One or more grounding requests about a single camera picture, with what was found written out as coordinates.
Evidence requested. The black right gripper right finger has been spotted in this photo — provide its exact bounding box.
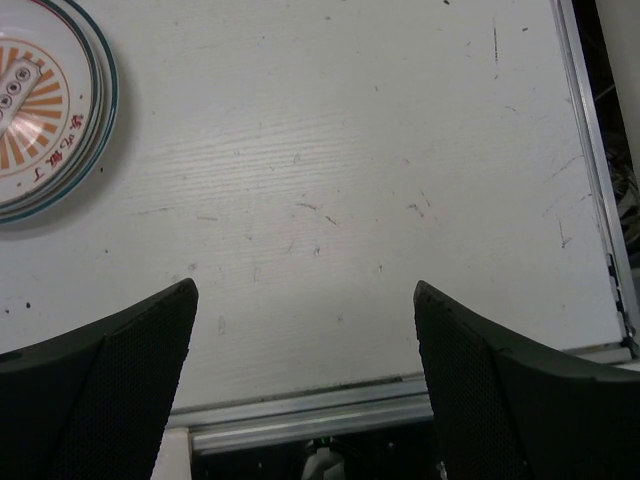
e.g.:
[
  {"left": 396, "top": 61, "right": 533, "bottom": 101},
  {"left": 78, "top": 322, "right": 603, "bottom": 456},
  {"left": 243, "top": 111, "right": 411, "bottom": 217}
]
[{"left": 413, "top": 281, "right": 639, "bottom": 479}]

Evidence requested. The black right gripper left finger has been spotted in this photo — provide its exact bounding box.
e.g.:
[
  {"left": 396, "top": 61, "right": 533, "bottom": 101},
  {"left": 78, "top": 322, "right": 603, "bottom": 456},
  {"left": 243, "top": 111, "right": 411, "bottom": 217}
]
[{"left": 1, "top": 278, "right": 198, "bottom": 479}]

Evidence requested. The white plate with dark rim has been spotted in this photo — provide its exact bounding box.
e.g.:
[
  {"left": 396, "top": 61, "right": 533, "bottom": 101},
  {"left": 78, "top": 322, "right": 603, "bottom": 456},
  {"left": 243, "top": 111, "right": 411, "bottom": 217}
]
[{"left": 0, "top": 0, "right": 120, "bottom": 225}]

